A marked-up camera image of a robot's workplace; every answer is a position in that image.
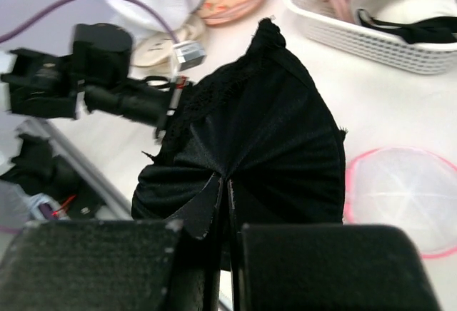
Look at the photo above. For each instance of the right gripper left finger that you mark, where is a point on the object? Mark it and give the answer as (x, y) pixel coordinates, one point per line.
(170, 264)

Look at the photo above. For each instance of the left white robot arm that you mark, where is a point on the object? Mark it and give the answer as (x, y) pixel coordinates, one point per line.
(45, 86)

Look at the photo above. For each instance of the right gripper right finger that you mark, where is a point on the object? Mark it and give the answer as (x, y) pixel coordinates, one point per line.
(321, 267)

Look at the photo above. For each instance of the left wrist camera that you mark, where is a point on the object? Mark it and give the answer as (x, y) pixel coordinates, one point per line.
(186, 55)

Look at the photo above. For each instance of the cream laundry bag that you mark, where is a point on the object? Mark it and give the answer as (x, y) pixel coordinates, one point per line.
(154, 51)

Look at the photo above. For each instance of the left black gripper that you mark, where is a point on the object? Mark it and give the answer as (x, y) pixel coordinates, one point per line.
(151, 101)

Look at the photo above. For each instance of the pink-trim mesh laundry bag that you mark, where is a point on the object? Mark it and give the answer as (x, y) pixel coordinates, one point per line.
(408, 188)

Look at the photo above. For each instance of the white plastic basket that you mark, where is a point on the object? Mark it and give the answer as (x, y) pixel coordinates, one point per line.
(315, 20)

